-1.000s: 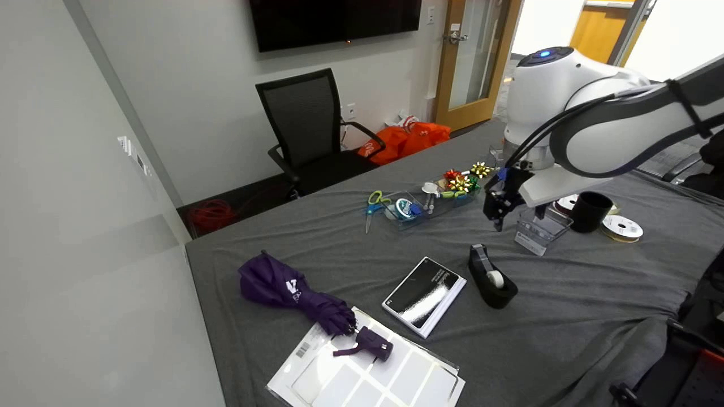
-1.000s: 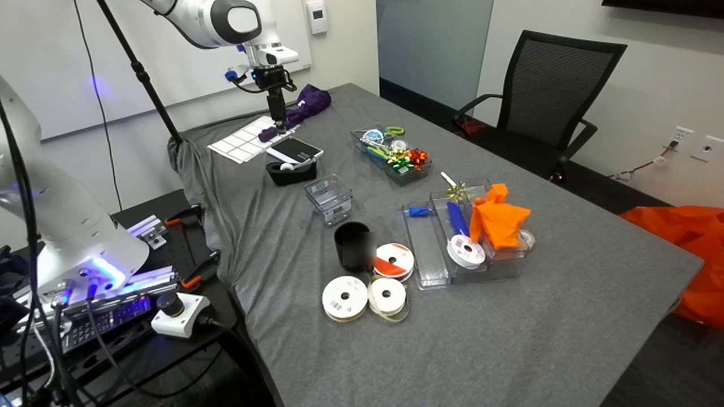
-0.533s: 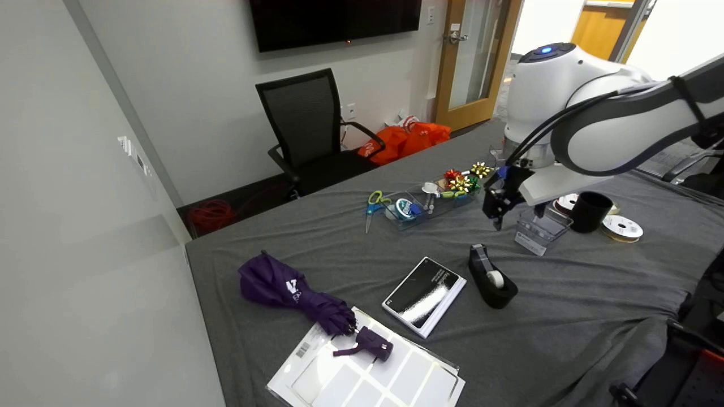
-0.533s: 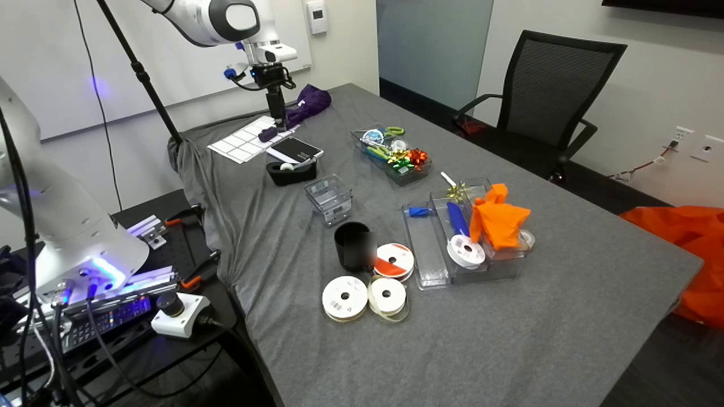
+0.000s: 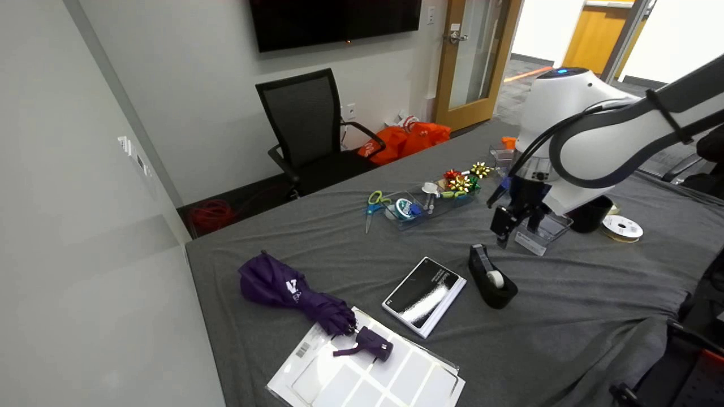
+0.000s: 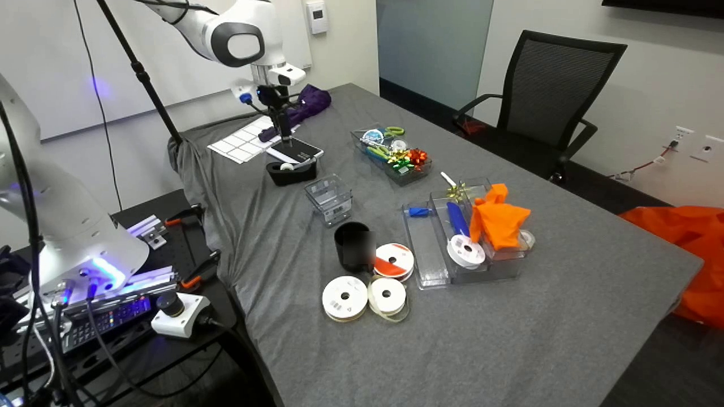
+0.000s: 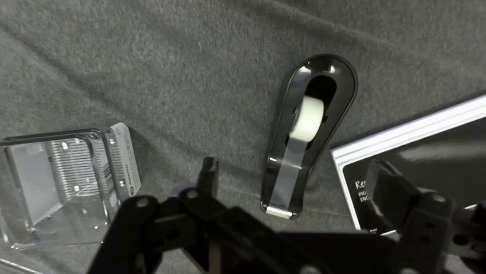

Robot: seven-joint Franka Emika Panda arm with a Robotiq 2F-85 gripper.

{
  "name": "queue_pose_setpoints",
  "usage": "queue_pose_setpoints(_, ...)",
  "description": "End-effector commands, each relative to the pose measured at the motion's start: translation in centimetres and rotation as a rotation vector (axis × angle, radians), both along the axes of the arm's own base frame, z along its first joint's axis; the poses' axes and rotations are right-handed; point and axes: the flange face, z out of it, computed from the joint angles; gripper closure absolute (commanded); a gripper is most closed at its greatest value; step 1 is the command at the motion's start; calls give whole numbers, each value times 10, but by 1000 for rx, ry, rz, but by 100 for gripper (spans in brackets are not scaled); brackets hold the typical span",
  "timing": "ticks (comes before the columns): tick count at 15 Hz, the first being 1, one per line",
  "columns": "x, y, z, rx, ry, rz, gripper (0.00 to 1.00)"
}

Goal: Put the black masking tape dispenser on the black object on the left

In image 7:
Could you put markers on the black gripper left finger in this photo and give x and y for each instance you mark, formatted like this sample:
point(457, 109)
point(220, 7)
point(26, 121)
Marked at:
point(167, 229)

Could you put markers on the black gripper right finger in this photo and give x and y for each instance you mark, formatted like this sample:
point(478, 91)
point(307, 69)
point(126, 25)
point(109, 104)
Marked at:
point(430, 219)

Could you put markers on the black tape dispenser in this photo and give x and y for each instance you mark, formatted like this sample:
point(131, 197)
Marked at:
point(308, 138)

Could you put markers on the black flat box white edge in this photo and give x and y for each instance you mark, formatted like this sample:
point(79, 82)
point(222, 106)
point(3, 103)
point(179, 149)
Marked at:
point(425, 158)

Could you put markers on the small clear plastic container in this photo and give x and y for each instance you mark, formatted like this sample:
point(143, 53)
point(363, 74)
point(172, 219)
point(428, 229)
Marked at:
point(65, 184)

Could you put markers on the grey tablecloth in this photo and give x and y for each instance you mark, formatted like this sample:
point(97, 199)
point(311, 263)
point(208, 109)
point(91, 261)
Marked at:
point(176, 77)

